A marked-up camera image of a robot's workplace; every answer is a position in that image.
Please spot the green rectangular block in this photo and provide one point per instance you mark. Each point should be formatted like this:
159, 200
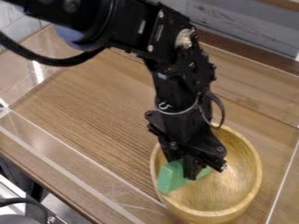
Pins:
170, 179

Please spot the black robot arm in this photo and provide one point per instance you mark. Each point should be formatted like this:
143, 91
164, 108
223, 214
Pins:
155, 32

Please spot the brown wooden bowl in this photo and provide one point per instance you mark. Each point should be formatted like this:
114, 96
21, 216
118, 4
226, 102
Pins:
219, 196

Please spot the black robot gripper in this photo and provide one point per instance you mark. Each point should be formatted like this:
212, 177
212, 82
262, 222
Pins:
187, 140

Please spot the black metal table frame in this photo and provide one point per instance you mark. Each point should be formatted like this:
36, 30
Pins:
31, 200

